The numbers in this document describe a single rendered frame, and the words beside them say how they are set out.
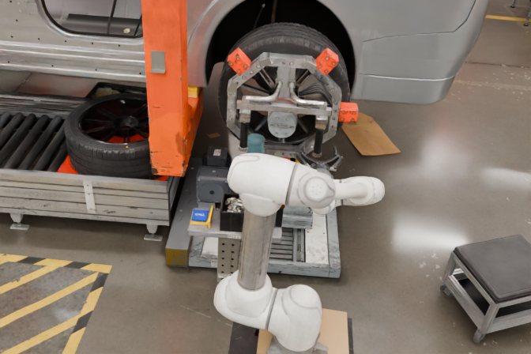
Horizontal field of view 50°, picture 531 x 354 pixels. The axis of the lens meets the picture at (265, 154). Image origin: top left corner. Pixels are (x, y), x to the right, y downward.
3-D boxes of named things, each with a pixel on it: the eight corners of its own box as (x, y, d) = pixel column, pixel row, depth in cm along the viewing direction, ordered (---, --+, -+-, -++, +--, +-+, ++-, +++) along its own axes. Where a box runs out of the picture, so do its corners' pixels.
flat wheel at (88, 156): (176, 120, 369) (175, 88, 356) (190, 180, 317) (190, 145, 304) (71, 128, 354) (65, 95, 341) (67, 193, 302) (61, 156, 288)
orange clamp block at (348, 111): (337, 113, 280) (355, 114, 280) (337, 122, 274) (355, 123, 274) (338, 101, 276) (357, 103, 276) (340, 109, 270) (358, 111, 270)
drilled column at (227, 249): (238, 281, 293) (241, 220, 270) (236, 296, 285) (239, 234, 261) (219, 280, 293) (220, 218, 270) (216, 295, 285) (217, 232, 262)
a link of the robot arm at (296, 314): (313, 358, 204) (324, 316, 192) (264, 344, 206) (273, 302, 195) (320, 324, 218) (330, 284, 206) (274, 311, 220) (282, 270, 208)
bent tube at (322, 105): (324, 89, 265) (327, 69, 259) (325, 110, 249) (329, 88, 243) (287, 87, 265) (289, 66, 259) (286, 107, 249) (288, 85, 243)
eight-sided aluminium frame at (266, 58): (331, 154, 293) (346, 58, 262) (332, 161, 287) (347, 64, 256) (226, 145, 293) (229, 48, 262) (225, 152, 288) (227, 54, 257)
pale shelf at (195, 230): (281, 219, 272) (282, 213, 271) (280, 242, 258) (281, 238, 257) (193, 211, 273) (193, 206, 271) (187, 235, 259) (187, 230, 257)
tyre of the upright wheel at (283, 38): (273, -6, 273) (197, 88, 304) (271, 11, 253) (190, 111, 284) (374, 72, 293) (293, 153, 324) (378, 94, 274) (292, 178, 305)
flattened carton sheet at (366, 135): (369, 114, 446) (370, 111, 444) (400, 153, 402) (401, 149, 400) (333, 118, 438) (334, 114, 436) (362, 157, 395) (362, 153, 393)
